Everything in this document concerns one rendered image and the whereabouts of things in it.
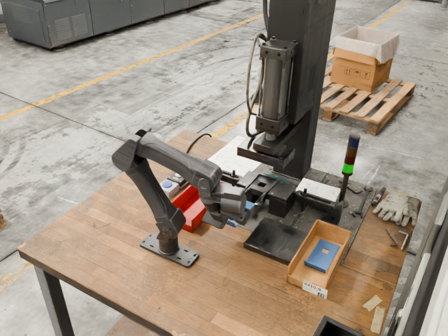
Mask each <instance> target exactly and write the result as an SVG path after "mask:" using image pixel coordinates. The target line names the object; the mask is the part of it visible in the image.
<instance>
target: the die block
mask: <svg viewBox="0 0 448 336"><path fill-rule="evenodd" d="M295 192H296V190H295V191H294V192H293V194H292V195H291V196H290V198H289V199H288V200H287V202H284V201H280V200H278V199H275V198H272V197H269V196H267V199H268V200H269V209H268V213H270V214H273V215H276V216H278V217H281V218H285V216H286V215H287V214H288V212H289V211H290V210H291V208H292V206H294V204H295ZM260 196H262V194H260V193H258V192H255V191H252V190H249V192H248V193H247V194H246V198H247V201H249V202H252V203H254V202H256V200H257V199H258V198H259V197H260Z"/></svg>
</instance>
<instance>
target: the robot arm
mask: <svg viewBox="0 0 448 336"><path fill-rule="evenodd" d="M151 131H152V127H151V126H149V125H144V126H143V127H142V128H140V130H138V132H136V133H135V134H134V135H132V136H131V137H130V138H129V139H128V140H126V142H124V144H122V146H120V148H118V149H117V150H116V151H115V152H114V153H113V154H112V156H111V160H112V162H113V164H114V166H116V168H118V169H119V170H121V171H122V172H123V171H124V172H125V173H126V175H127V176H128V177H129V178H130V179H131V180H132V181H133V182H134V184H135V185H136V186H137V188H138V190H139V191H140V193H141V194H142V196H143V198H144V199H145V200H146V202H147V204H148V206H149V207H150V209H151V211H152V213H153V216H154V219H155V220H156V223H155V224H156V226H157V228H158V230H159V232H158V234H155V233H150V234H148V236H146V237H145V238H144V239H143V240H142V241H141V242H140V243H139V245H140V247H142V248H144V249H146V250H148V251H150V252H152V253H154V254H156V255H159V256H161V257H163V258H165V259H168V260H170V261H172V262H174V263H176V264H178V265H180V266H182V267H185V268H190V266H192V264H193V263H194V262H195V261H196V260H197V259H198V258H199V253H198V252H196V251H194V250H192V249H190V248H187V247H185V246H183V245H180V244H179V243H178V234H179V232H180V231H181V230H182V228H183V226H184V225H185V224H186V218H185V216H184V214H183V212H182V211H181V209H180V208H176V206H175V205H174V204H172V202H171V201H170V200H169V198H168V197H167V196H166V194H165V192H164V190H163V189H162V187H161V186H160V184H159V182H158V181H157V179H156V178H155V176H154V174H153V172H152V170H151V168H150V166H149V162H148V160H147V159H150V160H152V161H154V162H156V163H158V164H160V165H162V166H164V167H166V168H168V169H170V170H172V171H173V172H175V173H177V174H178V175H180V176H182V177H183V178H184V179H185V180H186V181H188V182H190V183H191V186H193V187H195V188H197V189H198V190H199V195H200V200H201V202H202V203H203V204H204V206H205V208H206V209H207V210H206V212H205V214H204V216H203V218H202V221H203V222H204V223H206V224H210V225H212V226H215V227H216V228H218V229H223V228H224V226H225V224H227V222H228V220H229V219H230V220H233V221H234V222H236V223H238V224H240V225H243V226H245V224H247V222H248V220H249V218H250V217H249V216H250V214H251V213H250V210H249V209H248V208H246V202H247V198H246V194H245V190H244V188H241V187H233V186H229V184H225V183H220V182H221V177H222V175H223V172H222V169H221V168H220V166H218V165H217V164H215V163H214V162H212V161H210V160H208V159H204V160H203V159H201V158H199V157H194V156H192V155H189V154H187V153H185V152H183V151H181V150H179V149H177V148H175V147H173V146H171V145H169V144H167V143H166V142H164V141H162V140H160V139H159V138H158V137H156V136H155V135H154V134H152V133H151Z"/></svg>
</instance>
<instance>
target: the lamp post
mask: <svg viewBox="0 0 448 336"><path fill-rule="evenodd" d="M349 137H350V138H351V139H360V138H361V136H360V135H359V134H357V133H351V134H350V135H349ZM341 173H342V174H343V175H344V176H343V182H342V186H341V192H340V196H339V198H337V199H336V202H337V204H338V203H340V202H341V201H344V204H343V208H346V207H348V205H349V202H348V201H347V200H346V199H345V194H346V190H347V184H348V180H349V176H352V174H353V173H345V172H343V170H342V172H341Z"/></svg>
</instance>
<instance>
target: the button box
mask: <svg viewBox="0 0 448 336"><path fill-rule="evenodd" d="M204 135H208V136H210V137H212V136H211V135H210V134H208V133H204V134H202V135H200V136H199V137H198V138H196V140H194V142H192V144H190V146H189V147H188V149H187V151H186V153H187V154H188V151H189V149H190V148H191V146H192V145H193V144H194V143H195V142H196V141H197V140H198V139H199V138H201V137H202V136H204ZM175 174H176V173H175V172H174V173H172V174H171V175H170V176H168V178H167V180H170V181H172V182H175V183H178V184H179V188H180V189H181V188H182V187H184V186H185V185H186V184H187V183H188V181H186V180H185V179H184V178H183V177H176V176H175Z"/></svg>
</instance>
